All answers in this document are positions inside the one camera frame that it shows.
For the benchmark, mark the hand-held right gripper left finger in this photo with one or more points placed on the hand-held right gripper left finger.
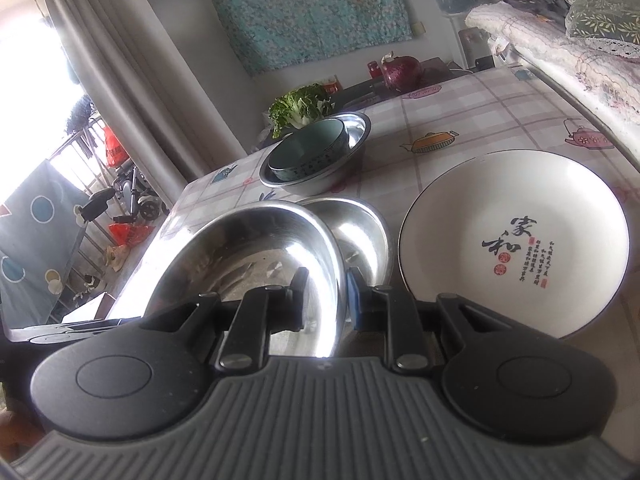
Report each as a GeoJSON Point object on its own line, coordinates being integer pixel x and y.
{"type": "Point", "coordinates": [300, 300]}

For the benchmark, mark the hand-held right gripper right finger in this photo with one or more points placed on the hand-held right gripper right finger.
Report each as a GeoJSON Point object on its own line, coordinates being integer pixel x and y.
{"type": "Point", "coordinates": [354, 300]}

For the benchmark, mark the large steel basin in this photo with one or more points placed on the large steel basin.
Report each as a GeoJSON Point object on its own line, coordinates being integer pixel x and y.
{"type": "Point", "coordinates": [360, 240]}

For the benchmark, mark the teal ceramic bowl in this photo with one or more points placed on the teal ceramic bowl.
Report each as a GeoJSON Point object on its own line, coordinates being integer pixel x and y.
{"type": "Point", "coordinates": [305, 152]}

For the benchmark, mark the white printed ceramic plate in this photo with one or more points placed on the white printed ceramic plate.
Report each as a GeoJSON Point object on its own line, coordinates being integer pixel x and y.
{"type": "Point", "coordinates": [475, 200]}

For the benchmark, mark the balcony metal railing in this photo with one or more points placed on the balcony metal railing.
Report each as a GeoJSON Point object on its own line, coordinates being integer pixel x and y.
{"type": "Point", "coordinates": [87, 240]}

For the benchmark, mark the grey blanket with circles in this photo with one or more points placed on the grey blanket with circles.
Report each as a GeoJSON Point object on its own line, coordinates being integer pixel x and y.
{"type": "Point", "coordinates": [35, 240]}

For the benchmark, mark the crumpled red plastic bag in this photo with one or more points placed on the crumpled red plastic bag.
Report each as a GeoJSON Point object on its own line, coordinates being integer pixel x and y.
{"type": "Point", "coordinates": [130, 235]}

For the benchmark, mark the hanging red plastic bag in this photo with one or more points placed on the hanging red plastic bag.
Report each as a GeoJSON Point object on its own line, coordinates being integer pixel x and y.
{"type": "Point", "coordinates": [115, 147]}

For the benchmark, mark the napa cabbage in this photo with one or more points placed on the napa cabbage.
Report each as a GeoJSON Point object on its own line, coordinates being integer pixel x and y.
{"type": "Point", "coordinates": [300, 105]}

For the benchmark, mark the plaid printed tablecloth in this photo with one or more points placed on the plaid printed tablecloth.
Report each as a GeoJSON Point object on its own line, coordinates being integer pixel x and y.
{"type": "Point", "coordinates": [450, 110]}

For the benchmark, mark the red onion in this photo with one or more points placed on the red onion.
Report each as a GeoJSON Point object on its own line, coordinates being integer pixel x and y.
{"type": "Point", "coordinates": [402, 74]}

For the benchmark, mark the red lid jar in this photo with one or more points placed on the red lid jar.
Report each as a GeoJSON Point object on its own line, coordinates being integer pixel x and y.
{"type": "Point", "coordinates": [373, 69]}

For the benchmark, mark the dark side table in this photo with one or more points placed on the dark side table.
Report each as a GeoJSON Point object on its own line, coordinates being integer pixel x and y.
{"type": "Point", "coordinates": [435, 77]}

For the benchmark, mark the beige curtain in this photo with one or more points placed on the beige curtain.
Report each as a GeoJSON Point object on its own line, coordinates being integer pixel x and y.
{"type": "Point", "coordinates": [150, 70]}

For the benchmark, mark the white water dispenser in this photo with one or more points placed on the white water dispenser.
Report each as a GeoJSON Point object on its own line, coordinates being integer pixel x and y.
{"type": "Point", "coordinates": [475, 40]}

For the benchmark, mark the pink white quilt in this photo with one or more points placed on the pink white quilt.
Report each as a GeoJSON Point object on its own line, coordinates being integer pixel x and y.
{"type": "Point", "coordinates": [550, 60]}

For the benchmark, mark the grey cloth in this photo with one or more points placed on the grey cloth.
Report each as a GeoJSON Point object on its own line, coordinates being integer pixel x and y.
{"type": "Point", "coordinates": [535, 2]}

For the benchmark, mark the green leaf print pillow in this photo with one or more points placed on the green leaf print pillow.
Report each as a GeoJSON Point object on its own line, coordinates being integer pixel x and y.
{"type": "Point", "coordinates": [605, 15]}

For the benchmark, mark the teal floral wall cloth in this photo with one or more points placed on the teal floral wall cloth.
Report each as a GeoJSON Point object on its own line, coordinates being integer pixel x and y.
{"type": "Point", "coordinates": [310, 10]}

